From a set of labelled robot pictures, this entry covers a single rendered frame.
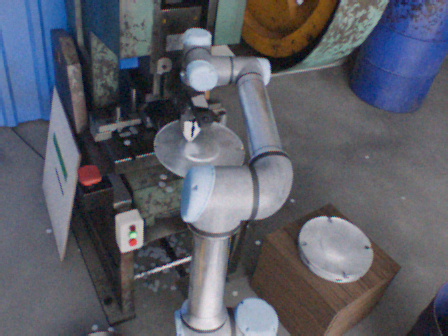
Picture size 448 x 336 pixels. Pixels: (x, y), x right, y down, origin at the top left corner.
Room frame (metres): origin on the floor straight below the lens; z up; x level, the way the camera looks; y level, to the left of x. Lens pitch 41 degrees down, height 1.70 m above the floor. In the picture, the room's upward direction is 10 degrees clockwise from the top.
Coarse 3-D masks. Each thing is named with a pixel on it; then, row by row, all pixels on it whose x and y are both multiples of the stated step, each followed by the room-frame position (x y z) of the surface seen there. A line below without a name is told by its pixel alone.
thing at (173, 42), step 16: (176, 0) 1.30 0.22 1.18; (192, 0) 1.34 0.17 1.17; (160, 16) 1.23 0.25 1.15; (176, 16) 1.26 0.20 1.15; (192, 16) 1.29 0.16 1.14; (160, 32) 1.23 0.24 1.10; (176, 32) 1.26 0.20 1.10; (160, 48) 1.23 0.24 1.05; (176, 48) 1.26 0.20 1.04; (160, 64) 1.22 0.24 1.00; (176, 64) 1.27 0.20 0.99; (144, 80) 1.28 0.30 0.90; (160, 80) 1.23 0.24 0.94; (176, 80) 1.24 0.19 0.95
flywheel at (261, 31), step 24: (264, 0) 1.55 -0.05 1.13; (288, 0) 1.45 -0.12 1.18; (312, 0) 1.36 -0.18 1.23; (336, 0) 1.24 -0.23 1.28; (264, 24) 1.53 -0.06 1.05; (288, 24) 1.43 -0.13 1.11; (312, 24) 1.29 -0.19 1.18; (264, 48) 1.45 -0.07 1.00; (288, 48) 1.35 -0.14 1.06; (312, 48) 1.33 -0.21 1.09
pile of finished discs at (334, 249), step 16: (320, 224) 1.27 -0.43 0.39; (336, 224) 1.29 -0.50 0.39; (352, 224) 1.30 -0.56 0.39; (304, 240) 1.18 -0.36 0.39; (320, 240) 1.19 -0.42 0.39; (336, 240) 1.20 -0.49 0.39; (352, 240) 1.22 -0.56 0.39; (368, 240) 1.23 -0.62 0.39; (304, 256) 1.11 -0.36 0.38; (320, 256) 1.11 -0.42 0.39; (336, 256) 1.12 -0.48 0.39; (352, 256) 1.14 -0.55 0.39; (368, 256) 1.15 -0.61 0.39; (320, 272) 1.05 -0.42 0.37; (336, 272) 1.05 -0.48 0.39; (352, 272) 1.06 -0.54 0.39
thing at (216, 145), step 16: (176, 128) 1.20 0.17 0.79; (208, 128) 1.24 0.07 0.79; (224, 128) 1.26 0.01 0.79; (176, 144) 1.13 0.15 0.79; (192, 144) 1.13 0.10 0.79; (208, 144) 1.15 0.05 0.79; (224, 144) 1.17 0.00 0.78; (240, 144) 1.19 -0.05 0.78; (160, 160) 1.03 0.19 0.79; (176, 160) 1.05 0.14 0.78; (192, 160) 1.07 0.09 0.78; (208, 160) 1.08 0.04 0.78; (224, 160) 1.10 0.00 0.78; (240, 160) 1.11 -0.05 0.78
